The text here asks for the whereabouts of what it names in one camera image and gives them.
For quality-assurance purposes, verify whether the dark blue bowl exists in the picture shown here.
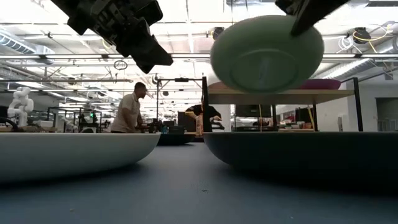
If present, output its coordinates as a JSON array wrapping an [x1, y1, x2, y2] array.
[[201, 131, 398, 184]]

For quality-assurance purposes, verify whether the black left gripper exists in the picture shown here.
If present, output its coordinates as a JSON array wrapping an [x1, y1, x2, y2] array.
[[93, 0, 174, 75]]

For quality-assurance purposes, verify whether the white bowl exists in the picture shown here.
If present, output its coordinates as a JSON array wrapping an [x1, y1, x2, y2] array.
[[0, 132, 161, 184]]

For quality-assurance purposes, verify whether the silver ceiling air duct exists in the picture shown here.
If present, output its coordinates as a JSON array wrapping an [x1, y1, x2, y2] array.
[[0, 32, 55, 65]]

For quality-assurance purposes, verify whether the black robot station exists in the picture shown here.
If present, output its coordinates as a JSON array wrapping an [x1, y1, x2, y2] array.
[[46, 106, 103, 134]]

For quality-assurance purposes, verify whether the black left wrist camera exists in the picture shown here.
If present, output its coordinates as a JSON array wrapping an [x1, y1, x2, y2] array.
[[138, 0, 164, 26]]

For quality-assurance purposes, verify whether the wooden shelf with black legs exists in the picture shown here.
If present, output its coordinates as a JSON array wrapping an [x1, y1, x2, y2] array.
[[201, 76, 364, 133]]

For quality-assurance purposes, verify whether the white pillar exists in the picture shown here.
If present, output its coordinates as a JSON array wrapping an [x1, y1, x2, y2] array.
[[212, 105, 231, 131]]

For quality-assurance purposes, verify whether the black workstation frame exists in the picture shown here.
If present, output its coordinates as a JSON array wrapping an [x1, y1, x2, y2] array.
[[156, 77, 205, 131]]

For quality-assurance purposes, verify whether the purple plate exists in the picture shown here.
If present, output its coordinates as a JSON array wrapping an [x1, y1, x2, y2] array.
[[298, 78, 342, 91]]

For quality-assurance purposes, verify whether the small dark bowl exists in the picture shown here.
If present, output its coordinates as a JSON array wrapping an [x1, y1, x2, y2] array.
[[156, 133, 197, 146]]

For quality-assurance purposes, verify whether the black monitor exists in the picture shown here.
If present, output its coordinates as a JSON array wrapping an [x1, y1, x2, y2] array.
[[235, 105, 272, 118]]

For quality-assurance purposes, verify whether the black ceiling reel yellow cable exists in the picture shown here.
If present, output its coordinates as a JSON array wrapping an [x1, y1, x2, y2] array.
[[211, 26, 225, 41], [351, 26, 393, 54]]

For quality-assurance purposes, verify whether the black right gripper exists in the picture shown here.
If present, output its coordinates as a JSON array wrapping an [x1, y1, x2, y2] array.
[[275, 0, 351, 37]]

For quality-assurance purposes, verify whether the sage green plate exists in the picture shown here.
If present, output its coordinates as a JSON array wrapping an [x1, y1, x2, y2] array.
[[210, 14, 325, 93]]

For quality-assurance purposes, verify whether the person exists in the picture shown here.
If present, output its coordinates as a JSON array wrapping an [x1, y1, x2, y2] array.
[[110, 82, 149, 134], [185, 104, 223, 133]]

